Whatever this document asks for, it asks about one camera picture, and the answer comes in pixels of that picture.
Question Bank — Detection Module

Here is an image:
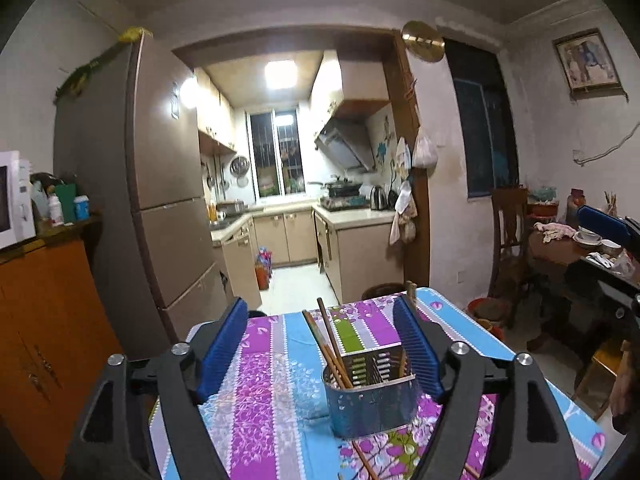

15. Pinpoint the wooden chopstick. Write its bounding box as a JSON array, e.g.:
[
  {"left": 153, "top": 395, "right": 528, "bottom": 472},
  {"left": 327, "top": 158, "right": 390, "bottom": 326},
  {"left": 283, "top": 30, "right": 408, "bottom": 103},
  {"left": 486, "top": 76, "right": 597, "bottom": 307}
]
[
  {"left": 398, "top": 350, "right": 407, "bottom": 378},
  {"left": 302, "top": 310, "right": 346, "bottom": 389},
  {"left": 350, "top": 441, "right": 378, "bottom": 480},
  {"left": 464, "top": 464, "right": 480, "bottom": 479},
  {"left": 317, "top": 297, "right": 352, "bottom": 389},
  {"left": 406, "top": 281, "right": 416, "bottom": 308}
]

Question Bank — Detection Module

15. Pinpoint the kitchen window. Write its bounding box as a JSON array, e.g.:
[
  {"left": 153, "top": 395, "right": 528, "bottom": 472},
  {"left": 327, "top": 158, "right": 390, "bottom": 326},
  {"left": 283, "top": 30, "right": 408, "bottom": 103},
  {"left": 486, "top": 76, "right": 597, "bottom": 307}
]
[{"left": 248, "top": 110, "right": 306, "bottom": 198}]

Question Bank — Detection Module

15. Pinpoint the dark wooden dining table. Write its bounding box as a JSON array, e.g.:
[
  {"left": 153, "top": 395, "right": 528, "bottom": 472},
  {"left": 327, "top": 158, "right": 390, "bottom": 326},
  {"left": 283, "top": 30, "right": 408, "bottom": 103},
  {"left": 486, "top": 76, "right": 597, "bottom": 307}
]
[{"left": 527, "top": 231, "right": 634, "bottom": 304}]

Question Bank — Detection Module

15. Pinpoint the orange wooden cabinet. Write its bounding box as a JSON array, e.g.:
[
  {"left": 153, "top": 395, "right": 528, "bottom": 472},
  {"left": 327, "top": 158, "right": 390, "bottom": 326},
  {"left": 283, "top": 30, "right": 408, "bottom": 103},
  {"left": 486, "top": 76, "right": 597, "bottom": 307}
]
[{"left": 1, "top": 224, "right": 122, "bottom": 479}]

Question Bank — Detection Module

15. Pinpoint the wooden chair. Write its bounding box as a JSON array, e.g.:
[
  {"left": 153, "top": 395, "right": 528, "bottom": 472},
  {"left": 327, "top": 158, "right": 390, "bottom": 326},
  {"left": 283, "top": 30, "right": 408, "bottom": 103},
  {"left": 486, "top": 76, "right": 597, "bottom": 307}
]
[{"left": 488, "top": 186, "right": 528, "bottom": 300}]

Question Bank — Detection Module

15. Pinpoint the red plastic basin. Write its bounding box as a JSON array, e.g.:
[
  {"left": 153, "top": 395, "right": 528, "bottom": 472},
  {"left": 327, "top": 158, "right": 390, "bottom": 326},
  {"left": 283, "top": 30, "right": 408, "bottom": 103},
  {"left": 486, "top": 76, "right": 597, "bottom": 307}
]
[{"left": 466, "top": 298, "right": 510, "bottom": 341}]

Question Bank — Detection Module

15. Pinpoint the blue perforated utensil holder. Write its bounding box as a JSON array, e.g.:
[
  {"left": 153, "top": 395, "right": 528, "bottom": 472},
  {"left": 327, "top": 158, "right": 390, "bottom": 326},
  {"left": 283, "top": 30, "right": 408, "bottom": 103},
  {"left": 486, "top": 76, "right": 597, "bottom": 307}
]
[{"left": 322, "top": 344, "right": 422, "bottom": 440}]

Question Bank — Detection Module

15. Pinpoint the dark window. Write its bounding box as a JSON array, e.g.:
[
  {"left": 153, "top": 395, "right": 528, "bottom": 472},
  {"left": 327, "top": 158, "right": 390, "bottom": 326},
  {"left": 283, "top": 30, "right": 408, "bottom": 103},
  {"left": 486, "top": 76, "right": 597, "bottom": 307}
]
[{"left": 445, "top": 39, "right": 520, "bottom": 198}]

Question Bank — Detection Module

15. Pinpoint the floral striped tablecloth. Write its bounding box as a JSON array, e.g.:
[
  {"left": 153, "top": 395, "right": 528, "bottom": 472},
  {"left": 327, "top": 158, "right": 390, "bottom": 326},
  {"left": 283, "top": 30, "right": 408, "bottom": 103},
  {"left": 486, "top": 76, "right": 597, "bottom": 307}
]
[{"left": 150, "top": 288, "right": 606, "bottom": 479}]

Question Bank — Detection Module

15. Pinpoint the framed elephant picture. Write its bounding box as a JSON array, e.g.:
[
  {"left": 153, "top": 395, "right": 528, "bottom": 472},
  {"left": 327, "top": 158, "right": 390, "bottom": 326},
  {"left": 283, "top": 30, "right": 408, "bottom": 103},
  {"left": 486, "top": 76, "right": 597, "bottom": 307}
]
[{"left": 553, "top": 28, "right": 626, "bottom": 101}]

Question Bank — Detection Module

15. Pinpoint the hanging white plastic bag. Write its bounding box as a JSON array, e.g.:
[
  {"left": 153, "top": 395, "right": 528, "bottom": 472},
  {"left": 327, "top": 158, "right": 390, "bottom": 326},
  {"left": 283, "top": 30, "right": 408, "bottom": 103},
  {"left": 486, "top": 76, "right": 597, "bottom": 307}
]
[{"left": 412, "top": 127, "right": 438, "bottom": 170}]

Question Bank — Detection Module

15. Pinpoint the brown ceramic jar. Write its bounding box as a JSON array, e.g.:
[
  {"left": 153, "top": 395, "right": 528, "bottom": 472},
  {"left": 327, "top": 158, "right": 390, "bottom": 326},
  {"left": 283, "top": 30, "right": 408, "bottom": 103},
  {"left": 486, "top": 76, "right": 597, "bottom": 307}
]
[{"left": 361, "top": 283, "right": 406, "bottom": 300}]

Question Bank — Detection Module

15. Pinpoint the hanging towel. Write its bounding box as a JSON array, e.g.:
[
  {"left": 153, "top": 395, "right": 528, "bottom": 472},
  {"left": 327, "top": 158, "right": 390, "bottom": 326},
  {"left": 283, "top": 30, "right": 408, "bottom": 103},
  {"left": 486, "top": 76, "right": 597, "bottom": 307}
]
[{"left": 390, "top": 181, "right": 418, "bottom": 246}]

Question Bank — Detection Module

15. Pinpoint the white medicine bottle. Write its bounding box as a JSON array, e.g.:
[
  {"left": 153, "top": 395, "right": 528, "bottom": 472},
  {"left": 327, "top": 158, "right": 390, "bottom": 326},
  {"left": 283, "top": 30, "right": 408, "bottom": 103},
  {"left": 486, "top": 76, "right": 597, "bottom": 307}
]
[{"left": 48, "top": 194, "right": 64, "bottom": 226}]

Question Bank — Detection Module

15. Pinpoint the white microwave oven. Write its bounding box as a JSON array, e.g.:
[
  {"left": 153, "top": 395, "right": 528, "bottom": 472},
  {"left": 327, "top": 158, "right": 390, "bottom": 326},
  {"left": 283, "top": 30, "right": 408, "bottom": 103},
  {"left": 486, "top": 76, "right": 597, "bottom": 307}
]
[{"left": 0, "top": 151, "right": 36, "bottom": 249}]

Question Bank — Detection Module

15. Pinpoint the blue lidded cup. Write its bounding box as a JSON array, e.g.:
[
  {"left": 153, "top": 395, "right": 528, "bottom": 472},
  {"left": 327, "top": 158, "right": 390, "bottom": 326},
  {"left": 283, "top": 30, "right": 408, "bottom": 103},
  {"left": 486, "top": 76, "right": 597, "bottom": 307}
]
[{"left": 74, "top": 195, "right": 90, "bottom": 221}]

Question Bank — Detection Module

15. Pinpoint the electric kettle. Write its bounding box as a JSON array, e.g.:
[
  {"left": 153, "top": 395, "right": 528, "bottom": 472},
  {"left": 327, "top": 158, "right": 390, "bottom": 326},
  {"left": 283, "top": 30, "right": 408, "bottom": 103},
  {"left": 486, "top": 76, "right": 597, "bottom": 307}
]
[{"left": 369, "top": 185, "right": 387, "bottom": 211}]

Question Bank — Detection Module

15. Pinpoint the green container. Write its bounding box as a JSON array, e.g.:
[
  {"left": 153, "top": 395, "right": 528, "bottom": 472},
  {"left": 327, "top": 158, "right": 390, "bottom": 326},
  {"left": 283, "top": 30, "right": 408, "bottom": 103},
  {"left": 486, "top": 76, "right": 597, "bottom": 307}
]
[{"left": 54, "top": 183, "right": 77, "bottom": 223}]

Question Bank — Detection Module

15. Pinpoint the black wok on stove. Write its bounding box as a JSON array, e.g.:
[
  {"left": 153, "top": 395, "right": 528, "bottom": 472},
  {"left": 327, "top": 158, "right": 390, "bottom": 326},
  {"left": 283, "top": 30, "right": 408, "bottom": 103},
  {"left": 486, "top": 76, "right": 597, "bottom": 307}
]
[{"left": 309, "top": 176, "right": 361, "bottom": 198}]

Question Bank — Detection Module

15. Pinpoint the range hood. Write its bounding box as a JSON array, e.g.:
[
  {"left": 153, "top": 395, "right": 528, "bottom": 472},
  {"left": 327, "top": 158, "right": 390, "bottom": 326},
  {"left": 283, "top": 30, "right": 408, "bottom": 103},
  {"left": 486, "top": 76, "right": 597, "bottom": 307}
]
[{"left": 314, "top": 118, "right": 375, "bottom": 172}]

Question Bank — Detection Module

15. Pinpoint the brown refrigerator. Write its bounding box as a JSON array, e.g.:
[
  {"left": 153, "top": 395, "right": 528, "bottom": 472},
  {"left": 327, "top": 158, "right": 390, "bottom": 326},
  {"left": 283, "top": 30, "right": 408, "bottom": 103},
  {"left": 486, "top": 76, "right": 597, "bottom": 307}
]
[{"left": 53, "top": 32, "right": 227, "bottom": 359}]

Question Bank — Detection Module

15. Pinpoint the round gold wall clock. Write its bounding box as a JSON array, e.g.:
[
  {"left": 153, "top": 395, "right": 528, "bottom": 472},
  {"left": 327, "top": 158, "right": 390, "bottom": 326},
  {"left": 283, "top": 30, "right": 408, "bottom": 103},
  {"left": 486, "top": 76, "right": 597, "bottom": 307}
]
[{"left": 401, "top": 21, "right": 445, "bottom": 63}]

